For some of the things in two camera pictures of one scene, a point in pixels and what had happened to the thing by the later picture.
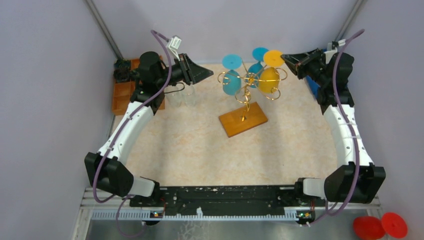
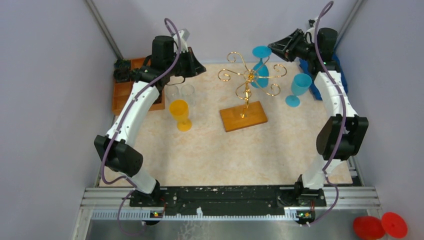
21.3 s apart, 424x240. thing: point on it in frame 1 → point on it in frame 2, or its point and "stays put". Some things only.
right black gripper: (306, 63) → (289, 44)
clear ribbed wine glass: (173, 95) stays put
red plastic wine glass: (371, 228) stays put
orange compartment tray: (123, 92) stays put
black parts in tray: (122, 72) stays put
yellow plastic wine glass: (269, 79) → (179, 109)
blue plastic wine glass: (232, 82) → (301, 82)
